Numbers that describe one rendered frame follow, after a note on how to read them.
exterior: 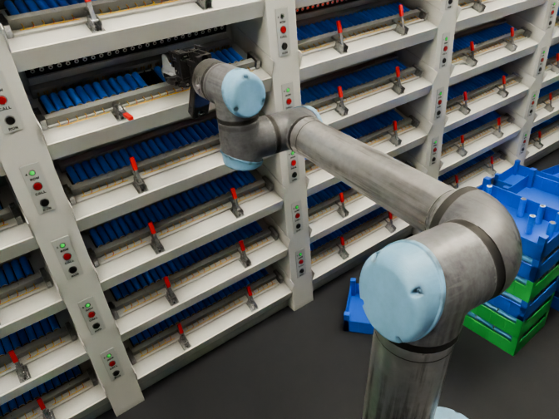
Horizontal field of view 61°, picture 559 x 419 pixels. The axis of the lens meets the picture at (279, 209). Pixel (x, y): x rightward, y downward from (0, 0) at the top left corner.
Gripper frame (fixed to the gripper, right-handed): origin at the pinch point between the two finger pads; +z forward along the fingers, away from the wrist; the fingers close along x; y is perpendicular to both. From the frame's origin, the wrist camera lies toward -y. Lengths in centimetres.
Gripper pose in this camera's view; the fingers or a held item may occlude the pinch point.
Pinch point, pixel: (171, 70)
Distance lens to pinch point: 129.6
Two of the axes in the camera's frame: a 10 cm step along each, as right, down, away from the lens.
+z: -5.9, -4.0, 7.0
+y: -0.8, -8.3, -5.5
